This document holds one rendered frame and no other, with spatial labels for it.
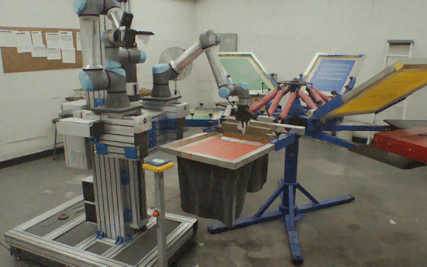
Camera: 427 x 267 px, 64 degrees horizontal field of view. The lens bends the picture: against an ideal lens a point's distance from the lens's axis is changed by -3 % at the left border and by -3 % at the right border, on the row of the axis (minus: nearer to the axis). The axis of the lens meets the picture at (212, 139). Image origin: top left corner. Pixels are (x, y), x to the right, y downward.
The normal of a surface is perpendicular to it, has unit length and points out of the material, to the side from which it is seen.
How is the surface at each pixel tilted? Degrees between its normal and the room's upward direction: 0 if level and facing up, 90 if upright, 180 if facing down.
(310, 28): 90
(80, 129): 90
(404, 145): 91
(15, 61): 90
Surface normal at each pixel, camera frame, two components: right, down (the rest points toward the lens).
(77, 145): -0.40, 0.23
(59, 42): 0.80, 0.09
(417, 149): -0.92, 0.11
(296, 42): -0.59, 0.20
